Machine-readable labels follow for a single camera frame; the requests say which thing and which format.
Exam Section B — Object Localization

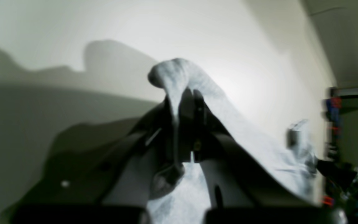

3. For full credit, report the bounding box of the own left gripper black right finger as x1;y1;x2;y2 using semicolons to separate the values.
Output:
182;88;347;224

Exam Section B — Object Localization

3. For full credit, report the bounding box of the grey T-shirt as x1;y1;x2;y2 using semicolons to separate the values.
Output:
148;58;317;224

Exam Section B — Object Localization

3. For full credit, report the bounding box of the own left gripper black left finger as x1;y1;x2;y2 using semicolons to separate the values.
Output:
11;98;179;224

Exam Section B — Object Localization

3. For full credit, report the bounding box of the black gripper at image left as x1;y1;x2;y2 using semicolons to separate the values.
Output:
317;159;358;193

